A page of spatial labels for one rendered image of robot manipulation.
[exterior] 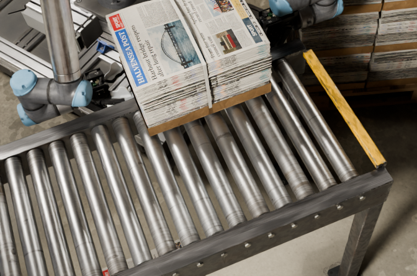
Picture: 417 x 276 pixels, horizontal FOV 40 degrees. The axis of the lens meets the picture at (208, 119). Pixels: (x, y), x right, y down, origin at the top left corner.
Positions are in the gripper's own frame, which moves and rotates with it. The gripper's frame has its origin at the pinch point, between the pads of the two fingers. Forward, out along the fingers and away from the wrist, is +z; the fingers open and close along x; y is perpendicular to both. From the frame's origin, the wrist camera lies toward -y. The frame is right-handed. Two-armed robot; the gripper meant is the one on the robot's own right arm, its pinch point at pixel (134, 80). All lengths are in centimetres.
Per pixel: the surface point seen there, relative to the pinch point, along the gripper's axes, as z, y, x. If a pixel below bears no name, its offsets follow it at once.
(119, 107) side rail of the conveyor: -7.3, 1.8, -9.3
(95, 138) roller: -16.6, 1.4, -16.4
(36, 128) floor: -47, -78, 58
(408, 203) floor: 87, -78, -43
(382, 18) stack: 94, -22, 6
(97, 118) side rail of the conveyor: -14.5, 1.8, -10.4
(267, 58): 34.3, 18.1, -23.5
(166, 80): 6.2, 24.1, -23.6
